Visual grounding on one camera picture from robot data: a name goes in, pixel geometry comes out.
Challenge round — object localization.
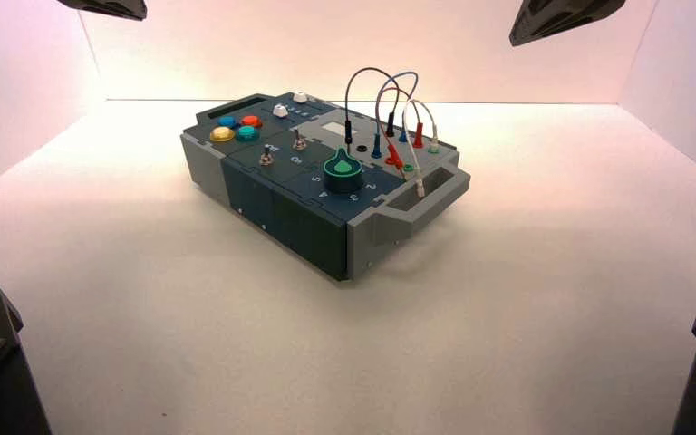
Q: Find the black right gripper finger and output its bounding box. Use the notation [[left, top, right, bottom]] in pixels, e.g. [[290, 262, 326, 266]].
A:
[[509, 0, 566, 44], [511, 0, 627, 48]]

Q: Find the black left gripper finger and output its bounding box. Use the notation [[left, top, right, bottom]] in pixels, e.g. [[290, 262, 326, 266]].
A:
[[56, 0, 145, 22], [101, 0, 148, 18]]

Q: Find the grey and blue control box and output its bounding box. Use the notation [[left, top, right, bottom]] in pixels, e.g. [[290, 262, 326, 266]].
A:
[[179, 92, 471, 282]]

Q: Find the green rotary knob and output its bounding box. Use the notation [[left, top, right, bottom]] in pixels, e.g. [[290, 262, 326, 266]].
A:
[[322, 147, 365, 195]]

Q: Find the red plug jumper cable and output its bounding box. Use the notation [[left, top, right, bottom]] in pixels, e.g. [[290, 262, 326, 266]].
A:
[[374, 86, 425, 168]]

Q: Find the white plug jumper cable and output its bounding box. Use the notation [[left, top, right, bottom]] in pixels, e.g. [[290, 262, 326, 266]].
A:
[[401, 98, 441, 199]]

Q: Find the blue plug jumper cable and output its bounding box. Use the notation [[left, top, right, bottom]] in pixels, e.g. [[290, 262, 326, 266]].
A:
[[371, 71, 420, 160]]

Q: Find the black plug jumper cable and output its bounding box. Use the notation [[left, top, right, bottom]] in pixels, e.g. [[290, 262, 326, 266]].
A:
[[343, 66, 397, 147]]

